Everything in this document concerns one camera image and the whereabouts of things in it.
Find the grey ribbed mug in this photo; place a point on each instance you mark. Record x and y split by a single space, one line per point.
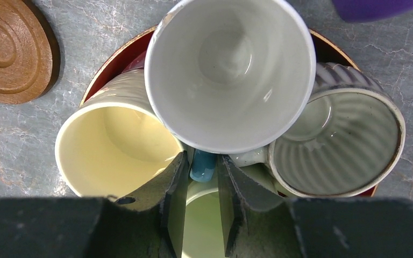
348 138

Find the brown wooden coaster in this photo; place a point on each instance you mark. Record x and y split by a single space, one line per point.
29 53

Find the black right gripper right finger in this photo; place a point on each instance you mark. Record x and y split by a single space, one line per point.
259 223

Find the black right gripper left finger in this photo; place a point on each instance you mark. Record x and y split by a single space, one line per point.
147 222

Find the red round tray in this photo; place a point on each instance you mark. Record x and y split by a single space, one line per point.
132 54

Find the blue white cup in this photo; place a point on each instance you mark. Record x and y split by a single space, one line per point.
229 77

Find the purple plastic object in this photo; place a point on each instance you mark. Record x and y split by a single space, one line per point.
361 11

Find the cream ribbed mug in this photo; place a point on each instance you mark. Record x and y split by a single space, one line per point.
114 143

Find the pale green cup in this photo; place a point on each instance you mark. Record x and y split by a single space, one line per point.
203 235

